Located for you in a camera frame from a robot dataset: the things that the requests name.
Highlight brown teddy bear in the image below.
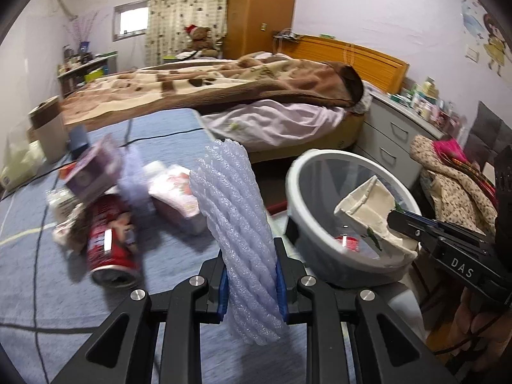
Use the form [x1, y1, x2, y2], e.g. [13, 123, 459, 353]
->
[185, 24, 219, 58]

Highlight small window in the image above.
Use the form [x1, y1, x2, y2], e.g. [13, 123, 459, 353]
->
[113, 0, 148, 41]

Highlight floral clothes pile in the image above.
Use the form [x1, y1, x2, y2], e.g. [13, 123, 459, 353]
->
[410, 135, 497, 236]

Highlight cluttered side desk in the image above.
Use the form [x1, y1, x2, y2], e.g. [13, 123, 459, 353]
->
[57, 41, 117, 98]

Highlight tissue pack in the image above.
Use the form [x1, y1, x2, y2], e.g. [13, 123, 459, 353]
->
[1, 121, 45, 192]

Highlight lavender foam fruit net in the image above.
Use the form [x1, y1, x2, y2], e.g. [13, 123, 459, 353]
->
[189, 140, 285, 346]

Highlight pink bed sheet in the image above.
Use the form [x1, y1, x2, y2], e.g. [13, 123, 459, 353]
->
[202, 99, 370, 152]

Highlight navy glasses case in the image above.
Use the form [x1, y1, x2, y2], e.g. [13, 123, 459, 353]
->
[68, 125, 90, 160]

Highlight orange wooden headboard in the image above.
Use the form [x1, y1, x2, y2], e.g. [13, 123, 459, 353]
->
[279, 36, 409, 94]

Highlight red cartoon drink can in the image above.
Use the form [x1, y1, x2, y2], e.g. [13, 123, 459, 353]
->
[87, 194, 140, 289]

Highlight dark chair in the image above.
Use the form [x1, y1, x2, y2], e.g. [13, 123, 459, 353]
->
[463, 101, 512, 171]

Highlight right hand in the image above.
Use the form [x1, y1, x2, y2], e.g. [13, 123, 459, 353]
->
[424, 288, 511, 374]

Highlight blue checkered table cloth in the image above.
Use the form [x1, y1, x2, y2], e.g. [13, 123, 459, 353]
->
[1, 111, 433, 383]

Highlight dried flower branches vase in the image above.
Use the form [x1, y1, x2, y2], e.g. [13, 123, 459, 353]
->
[63, 11, 99, 53]

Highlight orange wooden wardrobe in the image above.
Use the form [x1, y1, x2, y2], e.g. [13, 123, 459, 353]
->
[222, 0, 295, 59]

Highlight brown paw print blanket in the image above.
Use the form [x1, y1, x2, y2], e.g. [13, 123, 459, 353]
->
[62, 54, 364, 130]

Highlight brown white tumbler cup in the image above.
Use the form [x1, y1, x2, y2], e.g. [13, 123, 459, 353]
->
[28, 96, 68, 163]

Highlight snack wrapper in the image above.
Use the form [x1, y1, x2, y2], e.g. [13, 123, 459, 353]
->
[46, 187, 91, 254]

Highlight strawberry milk carton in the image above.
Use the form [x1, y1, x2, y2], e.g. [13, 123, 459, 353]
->
[143, 160, 206, 235]

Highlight purple milk carton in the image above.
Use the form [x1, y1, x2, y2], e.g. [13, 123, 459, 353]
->
[64, 133, 123, 204]

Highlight cartoon girl wall sticker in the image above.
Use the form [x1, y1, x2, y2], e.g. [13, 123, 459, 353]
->
[461, 0, 511, 83]

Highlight grey drawer cabinet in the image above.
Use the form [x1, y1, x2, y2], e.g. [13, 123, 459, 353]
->
[354, 92, 444, 188]

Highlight white trash bin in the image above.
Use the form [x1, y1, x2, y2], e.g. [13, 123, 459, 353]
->
[285, 149, 420, 289]

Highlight heart pattern curtain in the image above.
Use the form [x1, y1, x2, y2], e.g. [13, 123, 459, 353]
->
[145, 0, 228, 66]

